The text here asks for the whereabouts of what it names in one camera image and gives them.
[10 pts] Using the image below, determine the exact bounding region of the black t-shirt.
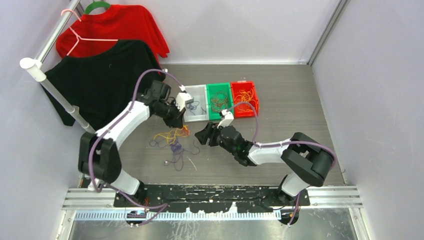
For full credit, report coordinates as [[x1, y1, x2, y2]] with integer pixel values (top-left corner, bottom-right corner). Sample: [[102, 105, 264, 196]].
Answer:
[[45, 40, 160, 130]]

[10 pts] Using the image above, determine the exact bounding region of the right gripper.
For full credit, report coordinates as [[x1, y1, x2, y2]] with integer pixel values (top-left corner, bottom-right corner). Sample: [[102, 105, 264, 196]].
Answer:
[[194, 121, 237, 156]]

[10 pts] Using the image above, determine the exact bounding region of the green hanger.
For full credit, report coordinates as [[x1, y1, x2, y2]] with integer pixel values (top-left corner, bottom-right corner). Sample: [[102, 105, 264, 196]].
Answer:
[[83, 0, 111, 15]]

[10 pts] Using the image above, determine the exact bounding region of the white clothes rack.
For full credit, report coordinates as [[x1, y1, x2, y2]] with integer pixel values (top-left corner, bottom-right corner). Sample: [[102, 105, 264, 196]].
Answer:
[[19, 0, 95, 133]]

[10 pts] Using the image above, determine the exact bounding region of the green plastic bin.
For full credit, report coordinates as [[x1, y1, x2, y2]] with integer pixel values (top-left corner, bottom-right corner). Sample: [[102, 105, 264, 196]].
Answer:
[[206, 82, 234, 121]]

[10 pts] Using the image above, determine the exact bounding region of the pink hanger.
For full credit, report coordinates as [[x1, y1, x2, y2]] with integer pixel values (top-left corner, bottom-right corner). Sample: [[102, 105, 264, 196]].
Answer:
[[60, 9, 118, 56]]

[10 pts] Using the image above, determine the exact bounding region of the red plastic bin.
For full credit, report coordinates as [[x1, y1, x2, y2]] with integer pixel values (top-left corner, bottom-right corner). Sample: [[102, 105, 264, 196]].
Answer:
[[230, 81, 260, 118]]

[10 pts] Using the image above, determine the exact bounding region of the red t-shirt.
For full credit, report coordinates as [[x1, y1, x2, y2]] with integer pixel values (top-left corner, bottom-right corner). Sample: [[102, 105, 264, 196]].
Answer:
[[55, 4, 170, 61]]

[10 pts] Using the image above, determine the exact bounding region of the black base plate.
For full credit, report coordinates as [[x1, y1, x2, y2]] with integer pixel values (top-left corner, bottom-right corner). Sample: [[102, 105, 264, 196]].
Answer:
[[113, 184, 311, 214]]

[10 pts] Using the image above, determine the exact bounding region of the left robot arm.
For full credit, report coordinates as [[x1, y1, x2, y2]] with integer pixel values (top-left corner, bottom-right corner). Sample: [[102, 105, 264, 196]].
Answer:
[[78, 81, 194, 207]]

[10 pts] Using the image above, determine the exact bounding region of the coloured cable bundle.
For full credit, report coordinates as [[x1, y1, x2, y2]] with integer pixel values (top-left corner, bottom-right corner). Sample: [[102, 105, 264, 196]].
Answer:
[[148, 125, 202, 172]]

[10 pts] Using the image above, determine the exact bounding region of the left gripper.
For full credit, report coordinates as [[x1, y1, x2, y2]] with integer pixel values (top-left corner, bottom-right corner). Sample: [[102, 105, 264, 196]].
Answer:
[[154, 99, 186, 129]]

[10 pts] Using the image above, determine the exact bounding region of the orange cable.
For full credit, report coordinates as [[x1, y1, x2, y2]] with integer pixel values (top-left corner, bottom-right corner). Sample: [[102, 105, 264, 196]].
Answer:
[[234, 87, 259, 114]]

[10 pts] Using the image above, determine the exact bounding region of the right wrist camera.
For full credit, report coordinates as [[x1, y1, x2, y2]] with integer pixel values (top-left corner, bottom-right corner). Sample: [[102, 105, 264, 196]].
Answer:
[[217, 109, 234, 128]]

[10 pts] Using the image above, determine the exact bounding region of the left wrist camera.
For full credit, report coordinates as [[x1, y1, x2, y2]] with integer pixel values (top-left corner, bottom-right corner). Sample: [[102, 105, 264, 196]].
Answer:
[[175, 92, 194, 112]]

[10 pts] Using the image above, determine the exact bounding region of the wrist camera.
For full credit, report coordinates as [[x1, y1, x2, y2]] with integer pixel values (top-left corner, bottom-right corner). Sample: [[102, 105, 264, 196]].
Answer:
[[217, 109, 234, 128], [175, 92, 194, 112]]

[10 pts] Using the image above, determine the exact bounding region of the red cable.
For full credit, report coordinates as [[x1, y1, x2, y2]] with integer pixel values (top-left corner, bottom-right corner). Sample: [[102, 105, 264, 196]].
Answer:
[[209, 90, 231, 114]]

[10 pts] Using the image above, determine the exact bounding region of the white plastic bin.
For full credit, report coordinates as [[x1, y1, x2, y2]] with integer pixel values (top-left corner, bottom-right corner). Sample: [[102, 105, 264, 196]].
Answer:
[[183, 84, 209, 123]]

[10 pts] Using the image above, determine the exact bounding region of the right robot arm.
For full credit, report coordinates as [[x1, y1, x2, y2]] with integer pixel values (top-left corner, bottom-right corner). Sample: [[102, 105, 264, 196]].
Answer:
[[194, 122, 338, 206]]

